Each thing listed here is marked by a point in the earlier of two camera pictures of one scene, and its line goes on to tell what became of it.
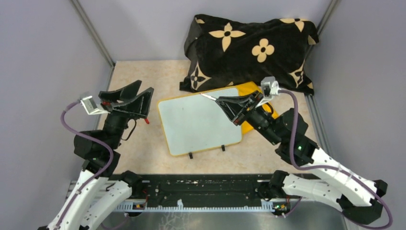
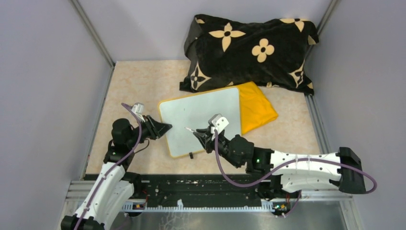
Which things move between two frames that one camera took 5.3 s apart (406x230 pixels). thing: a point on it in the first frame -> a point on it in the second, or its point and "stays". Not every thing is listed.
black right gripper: x=237 y=106 -> x=206 y=139
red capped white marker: x=208 y=96 -> x=191 y=130
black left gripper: x=139 y=106 -> x=156 y=129
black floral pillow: x=222 y=51 stays
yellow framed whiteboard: x=197 y=122 stays
